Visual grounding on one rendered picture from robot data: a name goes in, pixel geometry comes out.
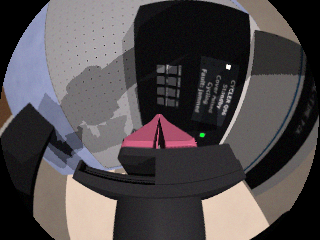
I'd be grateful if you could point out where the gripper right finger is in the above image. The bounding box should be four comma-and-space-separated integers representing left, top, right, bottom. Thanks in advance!
159, 114, 197, 149

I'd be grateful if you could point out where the black and white benchtop lab instrument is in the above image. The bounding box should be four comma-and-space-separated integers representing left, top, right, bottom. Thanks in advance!
134, 0, 319, 197

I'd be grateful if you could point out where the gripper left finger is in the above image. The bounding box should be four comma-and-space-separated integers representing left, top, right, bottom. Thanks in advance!
121, 114, 159, 149

